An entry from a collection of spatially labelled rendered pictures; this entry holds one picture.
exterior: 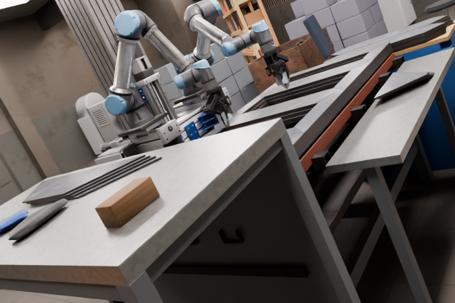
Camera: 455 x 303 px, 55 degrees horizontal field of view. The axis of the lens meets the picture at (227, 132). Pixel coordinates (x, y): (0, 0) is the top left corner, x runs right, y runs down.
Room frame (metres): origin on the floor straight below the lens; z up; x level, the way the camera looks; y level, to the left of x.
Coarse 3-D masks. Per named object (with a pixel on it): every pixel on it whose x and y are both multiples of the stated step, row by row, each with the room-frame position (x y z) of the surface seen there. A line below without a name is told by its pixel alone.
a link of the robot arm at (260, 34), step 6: (258, 24) 2.16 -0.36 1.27; (264, 24) 2.16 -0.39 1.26; (252, 30) 2.22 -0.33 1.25; (258, 30) 2.16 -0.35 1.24; (264, 30) 2.16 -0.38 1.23; (252, 36) 2.21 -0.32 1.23; (258, 36) 2.17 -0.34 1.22; (264, 36) 2.16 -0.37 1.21; (270, 36) 2.17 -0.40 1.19; (258, 42) 2.19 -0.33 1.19; (264, 42) 2.16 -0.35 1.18
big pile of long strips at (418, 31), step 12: (420, 24) 2.60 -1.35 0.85; (432, 24) 2.44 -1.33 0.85; (444, 24) 2.35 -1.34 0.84; (384, 36) 2.78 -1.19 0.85; (396, 36) 2.59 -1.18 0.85; (408, 36) 2.43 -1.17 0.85; (420, 36) 2.35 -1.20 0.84; (432, 36) 2.34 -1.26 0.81; (348, 48) 2.96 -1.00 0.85; (360, 48) 2.74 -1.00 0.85; (396, 48) 2.45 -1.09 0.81
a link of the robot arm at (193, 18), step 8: (192, 8) 2.48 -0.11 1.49; (184, 16) 2.48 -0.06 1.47; (192, 16) 2.43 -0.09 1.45; (200, 16) 2.44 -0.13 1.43; (192, 24) 2.42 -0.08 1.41; (200, 24) 2.38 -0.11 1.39; (208, 24) 2.36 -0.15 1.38; (200, 32) 2.38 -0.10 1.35; (208, 32) 2.32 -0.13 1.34; (216, 32) 2.29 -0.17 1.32; (224, 32) 2.28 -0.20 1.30; (216, 40) 2.27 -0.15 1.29; (224, 40) 2.23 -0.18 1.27; (232, 40) 2.21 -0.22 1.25; (240, 40) 2.21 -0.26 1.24; (224, 48) 2.19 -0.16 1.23; (232, 48) 2.18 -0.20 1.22; (240, 48) 2.21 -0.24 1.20
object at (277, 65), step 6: (264, 54) 2.18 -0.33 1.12; (270, 54) 2.15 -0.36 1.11; (270, 60) 2.17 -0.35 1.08; (276, 60) 2.18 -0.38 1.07; (282, 60) 2.19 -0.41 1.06; (270, 66) 2.17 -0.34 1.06; (276, 66) 2.15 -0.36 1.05; (282, 66) 2.18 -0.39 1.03; (270, 72) 2.17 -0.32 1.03; (276, 72) 2.15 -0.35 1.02
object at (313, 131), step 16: (384, 48) 2.33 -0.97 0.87; (336, 64) 2.55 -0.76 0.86; (368, 64) 2.11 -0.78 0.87; (320, 80) 2.28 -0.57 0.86; (336, 80) 2.22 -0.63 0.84; (272, 96) 2.49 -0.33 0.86; (288, 96) 2.41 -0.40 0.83; (352, 96) 1.87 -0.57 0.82; (288, 112) 1.93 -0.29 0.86; (304, 112) 1.87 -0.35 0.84; (336, 112) 1.72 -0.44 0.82; (224, 128) 2.19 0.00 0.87; (320, 128) 1.59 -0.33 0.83; (304, 144) 1.48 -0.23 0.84
